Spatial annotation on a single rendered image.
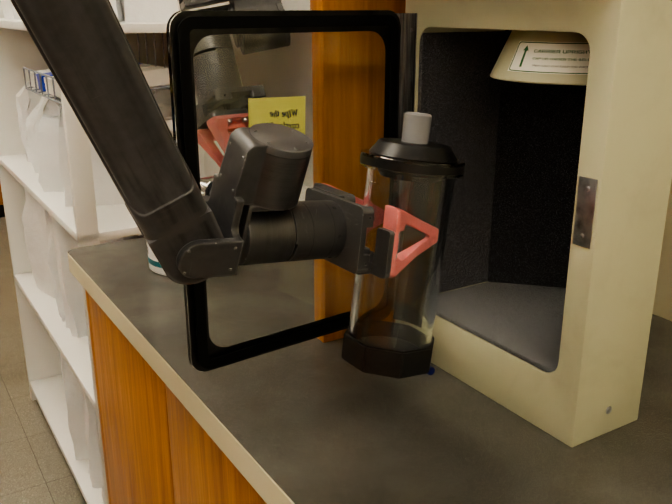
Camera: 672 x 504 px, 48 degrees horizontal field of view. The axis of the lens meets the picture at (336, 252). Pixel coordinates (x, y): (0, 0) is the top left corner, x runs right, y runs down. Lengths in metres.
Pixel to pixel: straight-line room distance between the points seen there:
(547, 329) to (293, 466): 0.36
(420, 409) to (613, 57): 0.44
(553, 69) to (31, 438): 2.32
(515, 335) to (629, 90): 0.33
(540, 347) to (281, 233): 0.37
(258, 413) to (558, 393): 0.34
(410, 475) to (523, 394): 0.18
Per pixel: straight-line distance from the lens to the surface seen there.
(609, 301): 0.83
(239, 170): 0.63
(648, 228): 0.84
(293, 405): 0.92
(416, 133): 0.77
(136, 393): 1.36
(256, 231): 0.66
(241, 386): 0.96
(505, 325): 0.96
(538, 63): 0.84
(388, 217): 0.71
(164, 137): 0.58
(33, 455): 2.72
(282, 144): 0.64
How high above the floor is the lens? 1.39
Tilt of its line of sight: 18 degrees down
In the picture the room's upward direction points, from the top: straight up
